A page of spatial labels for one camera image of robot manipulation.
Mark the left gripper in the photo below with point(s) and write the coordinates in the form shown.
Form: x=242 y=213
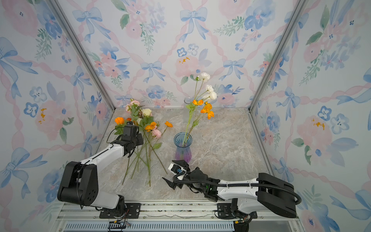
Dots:
x=139 y=136

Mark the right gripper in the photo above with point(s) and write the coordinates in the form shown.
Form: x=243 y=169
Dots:
x=184 y=164

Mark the blue purple glass vase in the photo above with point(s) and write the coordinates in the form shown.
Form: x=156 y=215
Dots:
x=183 y=148

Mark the pink orange bud stem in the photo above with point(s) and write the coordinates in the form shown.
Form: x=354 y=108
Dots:
x=155 y=146

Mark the orange poppy flower stem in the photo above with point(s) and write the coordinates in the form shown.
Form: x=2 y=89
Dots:
x=197 y=109

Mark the white flower stem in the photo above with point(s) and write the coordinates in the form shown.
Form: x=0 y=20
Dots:
x=201 y=89

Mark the orange marigold flower stem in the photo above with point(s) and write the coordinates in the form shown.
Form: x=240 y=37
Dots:
x=119 y=131

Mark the pink rose flower stem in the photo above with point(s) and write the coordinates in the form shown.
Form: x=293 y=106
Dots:
x=136 y=112

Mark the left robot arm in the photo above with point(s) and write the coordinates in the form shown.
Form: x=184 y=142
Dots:
x=80 y=185

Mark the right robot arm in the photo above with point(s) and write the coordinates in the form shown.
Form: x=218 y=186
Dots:
x=265 y=192

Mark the clear frosted glass vase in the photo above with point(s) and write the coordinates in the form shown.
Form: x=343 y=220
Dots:
x=187 y=103

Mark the cream rose flower stem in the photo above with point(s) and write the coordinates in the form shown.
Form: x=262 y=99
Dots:
x=147 y=116

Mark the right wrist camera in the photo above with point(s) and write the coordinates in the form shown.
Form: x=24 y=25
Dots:
x=178 y=170

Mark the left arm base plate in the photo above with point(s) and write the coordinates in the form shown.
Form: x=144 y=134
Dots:
x=127 y=210

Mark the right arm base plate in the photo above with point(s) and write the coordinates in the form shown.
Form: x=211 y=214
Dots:
x=225 y=211

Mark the aluminium front rail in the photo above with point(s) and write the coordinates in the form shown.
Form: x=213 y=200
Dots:
x=171 y=216

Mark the left corner aluminium post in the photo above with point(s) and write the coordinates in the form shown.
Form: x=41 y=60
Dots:
x=78 y=47

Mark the corner aluminium post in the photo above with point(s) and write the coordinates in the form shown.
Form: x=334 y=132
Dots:
x=293 y=20
x=78 y=47

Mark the right corner aluminium post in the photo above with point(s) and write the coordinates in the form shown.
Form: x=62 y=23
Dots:
x=293 y=20

